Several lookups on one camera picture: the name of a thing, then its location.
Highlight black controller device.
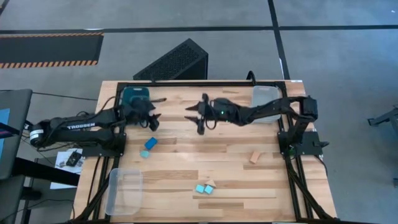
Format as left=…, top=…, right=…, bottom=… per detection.
left=65, top=150, right=83, bottom=167

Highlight grey desk top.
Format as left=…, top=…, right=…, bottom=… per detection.
left=0, top=89, right=34, bottom=181

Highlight blue rectangular block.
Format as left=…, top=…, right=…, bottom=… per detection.
left=144, top=137, right=159, bottom=151

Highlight clear plastic bin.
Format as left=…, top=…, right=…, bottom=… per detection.
left=104, top=167, right=144, bottom=217

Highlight natural wood rectangular block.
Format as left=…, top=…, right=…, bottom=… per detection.
left=249, top=151, right=262, bottom=165

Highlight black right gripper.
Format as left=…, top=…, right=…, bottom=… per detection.
left=184, top=93, right=240, bottom=135

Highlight black floor cable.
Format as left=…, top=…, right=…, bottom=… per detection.
left=32, top=91, right=99, bottom=101

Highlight black desk base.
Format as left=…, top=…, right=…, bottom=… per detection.
left=0, top=157, right=80, bottom=224

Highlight white plastic bin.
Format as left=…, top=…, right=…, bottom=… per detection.
left=251, top=85, right=282, bottom=124

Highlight white paper sheets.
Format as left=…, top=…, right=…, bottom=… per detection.
left=50, top=148, right=84, bottom=190

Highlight teal plastic bin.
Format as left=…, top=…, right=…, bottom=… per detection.
left=121, top=86, right=150, bottom=108

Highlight black stand leg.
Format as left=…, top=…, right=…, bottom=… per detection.
left=368, top=106, right=398, bottom=131

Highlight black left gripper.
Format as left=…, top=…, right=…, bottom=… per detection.
left=124, top=98, right=167, bottom=131

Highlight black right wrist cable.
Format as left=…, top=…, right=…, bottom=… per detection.
left=205, top=104, right=219, bottom=130

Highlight hazard-striped black floor mat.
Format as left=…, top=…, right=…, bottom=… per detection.
left=0, top=32, right=105, bottom=69

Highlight black computer case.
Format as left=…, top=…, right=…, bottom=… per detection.
left=132, top=38, right=209, bottom=81

